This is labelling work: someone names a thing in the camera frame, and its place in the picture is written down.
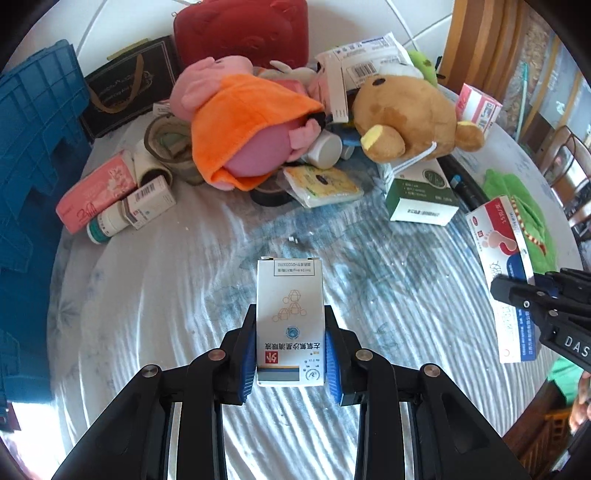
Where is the white medicine box grey stripe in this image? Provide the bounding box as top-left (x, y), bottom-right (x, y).
top-left (257, 257), bottom-right (328, 388)

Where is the green frog plush cloth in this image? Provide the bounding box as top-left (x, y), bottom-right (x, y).
top-left (482, 168), bottom-right (560, 274)

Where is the yellow tissue packet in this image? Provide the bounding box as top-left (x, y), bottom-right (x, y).
top-left (282, 165), bottom-right (365, 210)

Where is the person's right hand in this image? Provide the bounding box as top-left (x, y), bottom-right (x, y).
top-left (571, 372), bottom-right (591, 418)

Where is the black gift bag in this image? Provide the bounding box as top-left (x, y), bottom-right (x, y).
top-left (78, 35), bottom-right (182, 142)

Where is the pink and white box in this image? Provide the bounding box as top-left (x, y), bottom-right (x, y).
top-left (457, 83), bottom-right (503, 136)

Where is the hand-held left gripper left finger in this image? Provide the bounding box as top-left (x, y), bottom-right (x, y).
top-left (51, 304), bottom-right (258, 480)

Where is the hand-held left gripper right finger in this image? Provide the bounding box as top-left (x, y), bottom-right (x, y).
top-left (324, 305), bottom-right (532, 480)

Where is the beige woven pouch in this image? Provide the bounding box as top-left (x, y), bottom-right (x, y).
top-left (143, 113), bottom-right (205, 186)

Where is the grey white plush toy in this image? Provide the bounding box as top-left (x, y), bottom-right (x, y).
top-left (257, 59), bottom-right (320, 85)

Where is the white bottle green cap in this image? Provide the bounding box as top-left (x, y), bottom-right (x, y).
top-left (86, 200), bottom-right (135, 244)

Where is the pink pig plush orange dress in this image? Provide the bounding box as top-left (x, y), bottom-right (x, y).
top-left (169, 56), bottom-right (327, 193)

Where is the brown bear plush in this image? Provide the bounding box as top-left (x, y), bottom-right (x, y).
top-left (353, 73), bottom-right (486, 164)

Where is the green plush toy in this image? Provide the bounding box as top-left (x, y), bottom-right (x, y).
top-left (406, 48), bottom-right (440, 86)

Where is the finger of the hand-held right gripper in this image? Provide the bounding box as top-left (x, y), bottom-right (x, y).
top-left (545, 268), bottom-right (591, 315)
top-left (490, 275), bottom-right (562, 340)

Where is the red embossed case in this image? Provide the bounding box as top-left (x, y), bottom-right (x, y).
top-left (173, 0), bottom-right (310, 71)

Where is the cardboard paper roll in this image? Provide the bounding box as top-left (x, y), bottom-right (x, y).
top-left (132, 138), bottom-right (174, 190)

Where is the small white barcode box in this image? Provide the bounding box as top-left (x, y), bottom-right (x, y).
top-left (122, 175), bottom-right (177, 230)

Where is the wooden chair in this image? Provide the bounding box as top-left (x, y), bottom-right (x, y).
top-left (438, 0), bottom-right (523, 94)
top-left (534, 124), bottom-right (591, 234)

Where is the blue white printed tablecloth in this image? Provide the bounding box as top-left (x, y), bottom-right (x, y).
top-left (46, 83), bottom-right (583, 480)

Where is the long white narrow box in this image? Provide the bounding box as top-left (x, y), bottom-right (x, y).
top-left (322, 59), bottom-right (350, 124)

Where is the red and white medicine box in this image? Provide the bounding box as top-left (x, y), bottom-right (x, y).
top-left (465, 194), bottom-right (539, 364)

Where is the black tape roll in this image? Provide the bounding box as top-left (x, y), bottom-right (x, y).
top-left (251, 181), bottom-right (297, 208)

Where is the green and white medicine box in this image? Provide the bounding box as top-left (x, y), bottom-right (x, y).
top-left (385, 159), bottom-right (461, 227)

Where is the white plastic barcode package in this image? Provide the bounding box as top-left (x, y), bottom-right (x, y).
top-left (316, 32), bottom-right (410, 92)

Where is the pink tissue packet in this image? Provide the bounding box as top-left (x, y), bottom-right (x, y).
top-left (55, 151), bottom-right (140, 235)

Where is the blue plastic crate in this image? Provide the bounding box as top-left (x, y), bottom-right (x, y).
top-left (0, 39), bottom-right (92, 403)

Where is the wooden stool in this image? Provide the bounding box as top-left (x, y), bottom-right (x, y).
top-left (502, 381), bottom-right (583, 464)

